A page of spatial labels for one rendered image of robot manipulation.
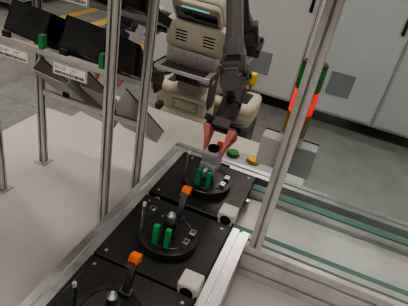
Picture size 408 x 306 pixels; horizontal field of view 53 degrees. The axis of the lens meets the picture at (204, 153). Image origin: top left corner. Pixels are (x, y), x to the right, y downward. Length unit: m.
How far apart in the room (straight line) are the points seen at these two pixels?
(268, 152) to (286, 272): 0.31
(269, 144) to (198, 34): 0.94
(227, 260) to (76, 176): 0.57
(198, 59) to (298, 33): 2.34
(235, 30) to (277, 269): 0.64
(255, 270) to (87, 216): 0.48
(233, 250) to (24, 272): 0.48
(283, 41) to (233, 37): 2.88
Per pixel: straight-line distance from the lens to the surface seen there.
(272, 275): 1.05
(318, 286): 1.04
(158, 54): 4.50
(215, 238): 0.99
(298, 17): 3.98
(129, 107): 1.07
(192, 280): 0.86
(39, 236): 1.12
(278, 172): 0.89
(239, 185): 1.18
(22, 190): 1.27
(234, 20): 1.19
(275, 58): 4.09
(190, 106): 1.86
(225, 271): 0.94
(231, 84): 1.04
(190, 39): 1.76
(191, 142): 1.55
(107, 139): 0.94
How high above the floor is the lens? 1.64
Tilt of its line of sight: 31 degrees down
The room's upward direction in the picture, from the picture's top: 12 degrees clockwise
